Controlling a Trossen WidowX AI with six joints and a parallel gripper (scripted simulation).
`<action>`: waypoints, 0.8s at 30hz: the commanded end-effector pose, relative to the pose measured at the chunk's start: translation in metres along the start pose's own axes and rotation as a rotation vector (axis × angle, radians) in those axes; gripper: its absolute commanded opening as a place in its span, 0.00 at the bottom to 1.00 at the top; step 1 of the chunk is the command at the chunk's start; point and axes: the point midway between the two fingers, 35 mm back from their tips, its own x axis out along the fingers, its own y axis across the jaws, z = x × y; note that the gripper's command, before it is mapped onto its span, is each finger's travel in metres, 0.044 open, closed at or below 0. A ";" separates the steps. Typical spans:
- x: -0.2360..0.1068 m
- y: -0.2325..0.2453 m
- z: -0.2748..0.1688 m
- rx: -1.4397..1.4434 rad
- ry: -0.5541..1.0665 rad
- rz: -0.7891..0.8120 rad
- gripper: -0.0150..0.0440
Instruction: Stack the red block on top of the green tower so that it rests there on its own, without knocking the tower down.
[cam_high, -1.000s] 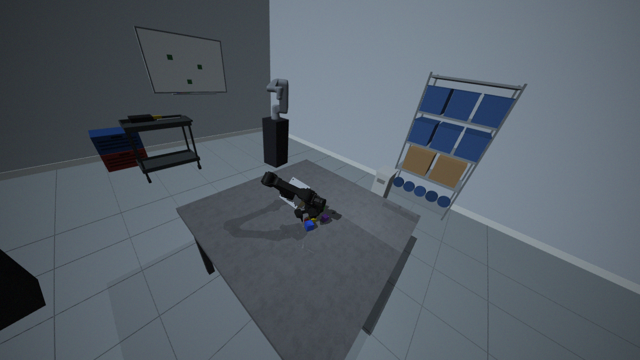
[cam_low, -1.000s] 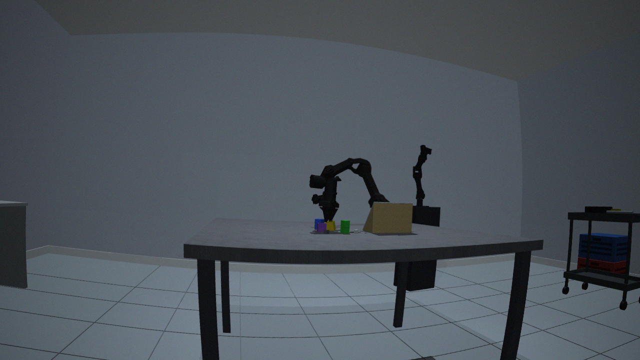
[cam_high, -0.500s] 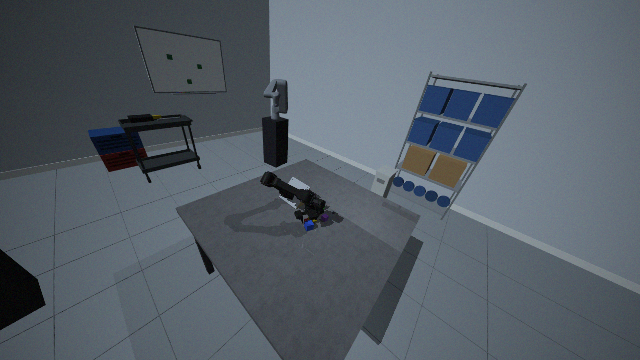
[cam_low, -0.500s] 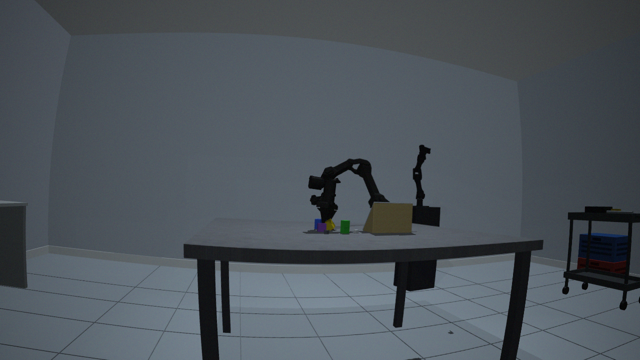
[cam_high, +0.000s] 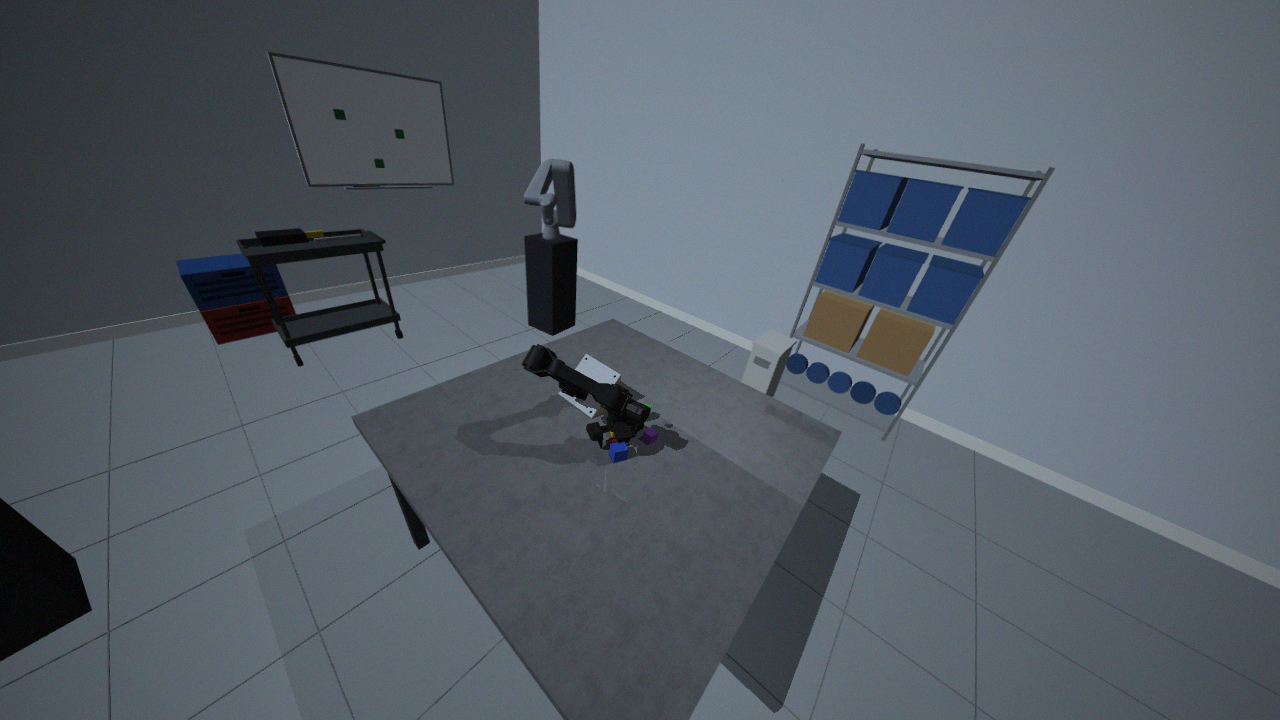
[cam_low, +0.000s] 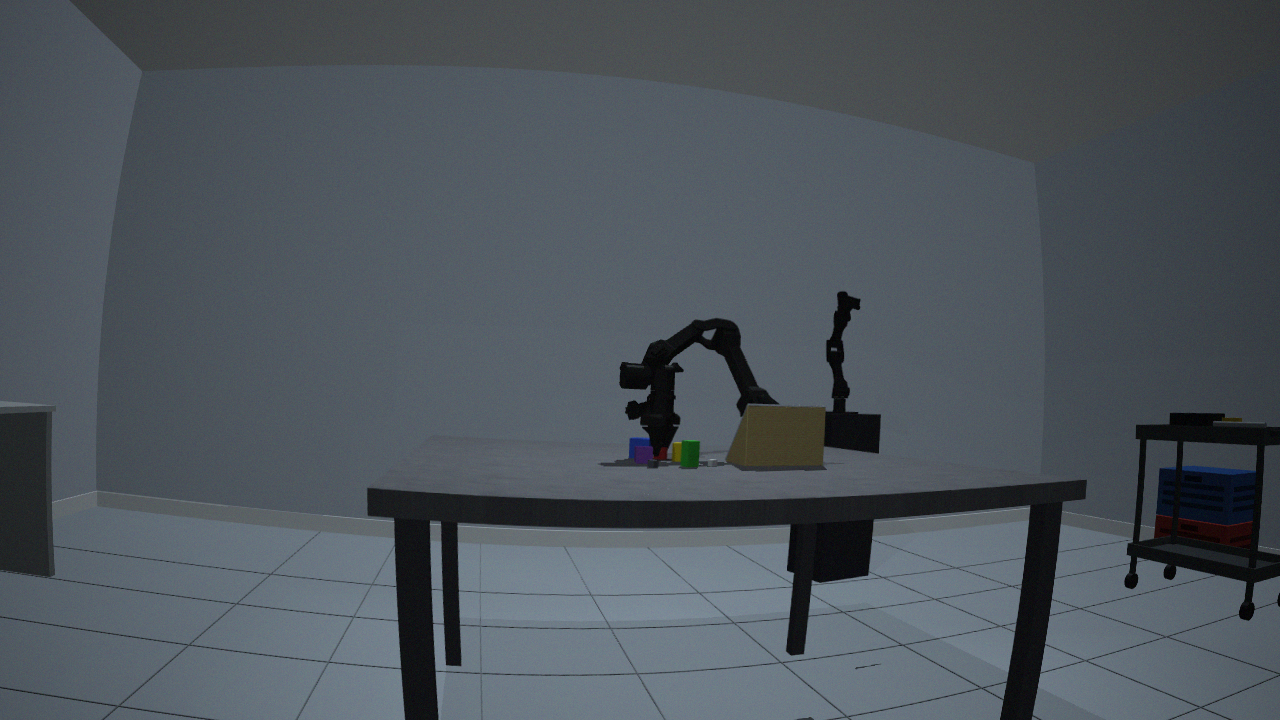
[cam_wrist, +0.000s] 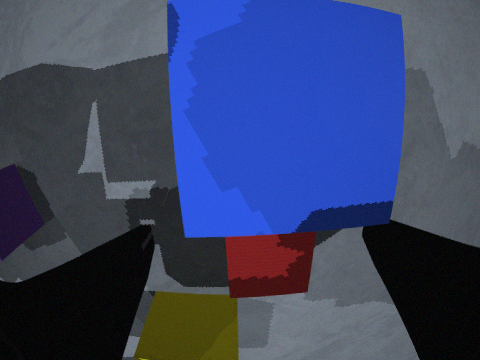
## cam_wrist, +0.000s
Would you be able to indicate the red block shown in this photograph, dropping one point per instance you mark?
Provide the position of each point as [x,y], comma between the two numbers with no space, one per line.
[269,265]

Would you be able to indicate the purple block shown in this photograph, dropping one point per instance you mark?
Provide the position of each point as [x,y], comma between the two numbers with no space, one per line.
[19,218]

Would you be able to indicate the yellow block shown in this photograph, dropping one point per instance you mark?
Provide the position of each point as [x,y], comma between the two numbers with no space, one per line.
[182,326]

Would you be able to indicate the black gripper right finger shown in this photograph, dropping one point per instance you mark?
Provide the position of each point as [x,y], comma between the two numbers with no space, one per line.
[435,285]

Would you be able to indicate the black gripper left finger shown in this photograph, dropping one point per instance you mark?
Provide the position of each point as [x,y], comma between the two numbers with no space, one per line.
[83,309]

